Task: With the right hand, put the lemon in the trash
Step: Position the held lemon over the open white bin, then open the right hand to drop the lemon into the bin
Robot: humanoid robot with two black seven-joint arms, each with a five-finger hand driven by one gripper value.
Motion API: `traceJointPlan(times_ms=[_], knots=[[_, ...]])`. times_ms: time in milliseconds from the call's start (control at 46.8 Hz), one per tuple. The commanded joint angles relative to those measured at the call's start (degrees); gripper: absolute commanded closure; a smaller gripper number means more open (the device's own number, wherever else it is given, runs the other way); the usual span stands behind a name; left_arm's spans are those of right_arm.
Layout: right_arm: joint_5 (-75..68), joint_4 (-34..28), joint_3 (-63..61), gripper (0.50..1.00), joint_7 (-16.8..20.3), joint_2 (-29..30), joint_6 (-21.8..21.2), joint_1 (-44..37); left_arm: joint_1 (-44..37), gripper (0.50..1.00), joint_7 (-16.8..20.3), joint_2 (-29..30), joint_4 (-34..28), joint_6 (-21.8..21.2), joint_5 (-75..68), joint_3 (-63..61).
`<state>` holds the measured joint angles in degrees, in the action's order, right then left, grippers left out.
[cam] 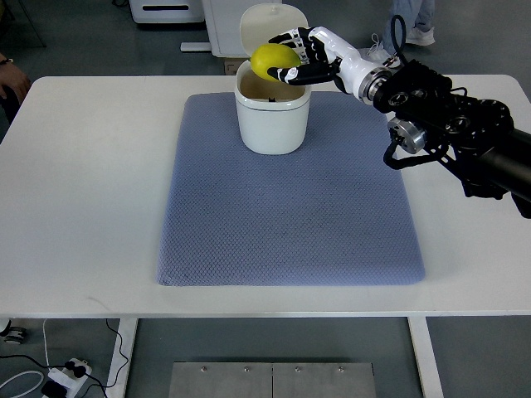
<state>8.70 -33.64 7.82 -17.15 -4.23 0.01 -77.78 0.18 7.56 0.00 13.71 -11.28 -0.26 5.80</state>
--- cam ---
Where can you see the white appliance black slot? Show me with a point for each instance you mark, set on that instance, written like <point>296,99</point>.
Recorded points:
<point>168,13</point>

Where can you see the person's bare hand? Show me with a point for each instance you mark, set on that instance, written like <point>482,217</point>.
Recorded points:
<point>14,79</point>

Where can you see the white table left leg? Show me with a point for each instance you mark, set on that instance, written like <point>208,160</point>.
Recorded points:
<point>121,360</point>

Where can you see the blue textured mat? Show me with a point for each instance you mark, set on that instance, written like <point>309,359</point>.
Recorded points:
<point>331,213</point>

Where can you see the yellow lemon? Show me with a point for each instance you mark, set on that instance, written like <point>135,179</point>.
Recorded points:
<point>275,56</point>

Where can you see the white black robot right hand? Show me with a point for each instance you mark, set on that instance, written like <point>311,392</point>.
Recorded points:
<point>327,57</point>

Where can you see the white sneaker far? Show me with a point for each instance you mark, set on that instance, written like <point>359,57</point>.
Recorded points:
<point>418,37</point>

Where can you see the cardboard box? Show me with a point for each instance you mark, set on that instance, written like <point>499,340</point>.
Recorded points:
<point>231,65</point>

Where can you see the white sneaker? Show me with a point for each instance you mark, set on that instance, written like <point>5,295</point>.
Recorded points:
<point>376,52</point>
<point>418,37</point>

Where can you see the white trash bin open lid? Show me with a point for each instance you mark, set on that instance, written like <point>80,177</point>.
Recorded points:
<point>272,115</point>

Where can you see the white power strip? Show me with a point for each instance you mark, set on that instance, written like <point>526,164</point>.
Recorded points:
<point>66,381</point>

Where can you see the grey metal floor plate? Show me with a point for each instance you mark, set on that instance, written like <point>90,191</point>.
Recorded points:
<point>272,379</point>

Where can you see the white cabinet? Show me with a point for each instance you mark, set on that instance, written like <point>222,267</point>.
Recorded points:
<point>222,18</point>

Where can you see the white table leg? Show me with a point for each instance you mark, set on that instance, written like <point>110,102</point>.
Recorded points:
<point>425,357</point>
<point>121,360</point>

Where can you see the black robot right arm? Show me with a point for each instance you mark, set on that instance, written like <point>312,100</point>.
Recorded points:
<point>434,121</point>

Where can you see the white table right leg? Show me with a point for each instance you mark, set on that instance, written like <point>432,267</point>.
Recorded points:
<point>425,357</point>

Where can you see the white sneaker near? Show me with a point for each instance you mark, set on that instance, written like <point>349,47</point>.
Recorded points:
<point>376,52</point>

